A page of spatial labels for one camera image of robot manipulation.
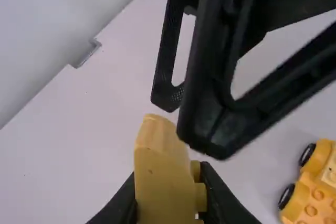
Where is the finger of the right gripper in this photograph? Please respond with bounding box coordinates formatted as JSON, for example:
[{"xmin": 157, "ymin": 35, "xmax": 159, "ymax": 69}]
[
  {"xmin": 150, "ymin": 0, "xmax": 203, "ymax": 114},
  {"xmin": 176, "ymin": 0, "xmax": 336, "ymax": 161}
]

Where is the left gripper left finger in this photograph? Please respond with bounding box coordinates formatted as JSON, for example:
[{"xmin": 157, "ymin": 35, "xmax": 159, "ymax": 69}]
[{"xmin": 85, "ymin": 171, "xmax": 140, "ymax": 224}]

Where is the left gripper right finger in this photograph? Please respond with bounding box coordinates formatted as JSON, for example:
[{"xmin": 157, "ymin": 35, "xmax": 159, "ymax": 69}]
[{"xmin": 198, "ymin": 161, "xmax": 265, "ymax": 224}]

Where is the yellow toy brick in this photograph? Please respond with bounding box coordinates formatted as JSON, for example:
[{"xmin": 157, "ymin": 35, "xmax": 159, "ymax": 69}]
[{"xmin": 133, "ymin": 113, "xmax": 208, "ymax": 224}]

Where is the yellow toy car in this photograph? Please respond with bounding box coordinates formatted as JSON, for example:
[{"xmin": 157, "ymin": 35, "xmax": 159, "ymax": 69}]
[{"xmin": 277, "ymin": 138, "xmax": 336, "ymax": 224}]

